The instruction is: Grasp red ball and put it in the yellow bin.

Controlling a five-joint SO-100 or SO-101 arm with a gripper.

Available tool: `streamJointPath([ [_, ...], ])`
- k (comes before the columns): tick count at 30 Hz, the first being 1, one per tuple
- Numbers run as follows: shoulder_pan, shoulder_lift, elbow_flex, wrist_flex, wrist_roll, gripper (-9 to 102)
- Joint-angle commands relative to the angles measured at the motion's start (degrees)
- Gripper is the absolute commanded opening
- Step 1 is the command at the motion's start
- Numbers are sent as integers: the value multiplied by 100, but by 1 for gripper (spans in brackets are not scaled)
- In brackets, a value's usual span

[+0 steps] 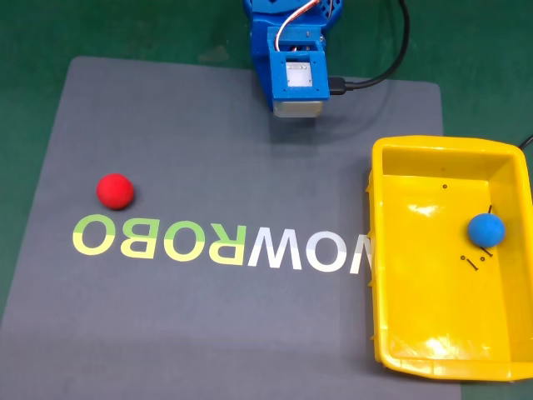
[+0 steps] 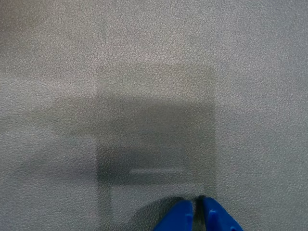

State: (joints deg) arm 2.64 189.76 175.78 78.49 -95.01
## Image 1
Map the black USB cable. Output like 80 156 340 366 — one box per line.
328 0 412 97

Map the yellow plastic bin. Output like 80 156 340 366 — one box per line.
366 133 533 383

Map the white and red servo wire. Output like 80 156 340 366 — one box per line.
276 0 339 48

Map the silver camera in blue mount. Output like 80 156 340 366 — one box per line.
268 48 331 120

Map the blue ball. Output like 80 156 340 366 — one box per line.
466 212 507 248

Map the grey mat with NOWROBO print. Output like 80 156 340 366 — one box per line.
0 56 462 400

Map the red ball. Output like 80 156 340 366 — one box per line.
96 172 135 210

